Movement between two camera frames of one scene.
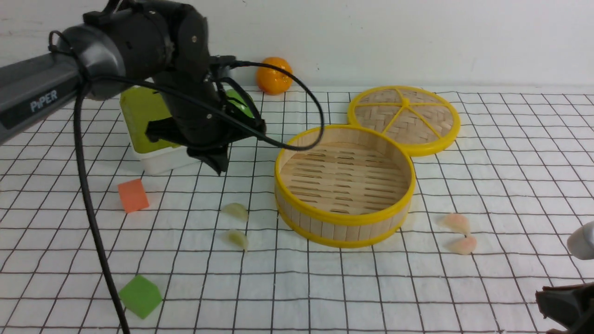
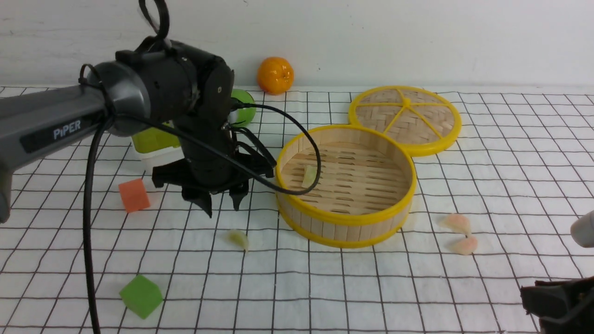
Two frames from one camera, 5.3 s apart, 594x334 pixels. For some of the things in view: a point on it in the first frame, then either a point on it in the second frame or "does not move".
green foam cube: x=140 y=295 does not move
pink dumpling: x=465 y=246 does not move
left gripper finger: x=216 y=156 to x=200 y=195
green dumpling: x=235 y=236 does not move
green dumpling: x=237 y=209 to x=310 y=173
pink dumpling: x=455 y=222 does not move
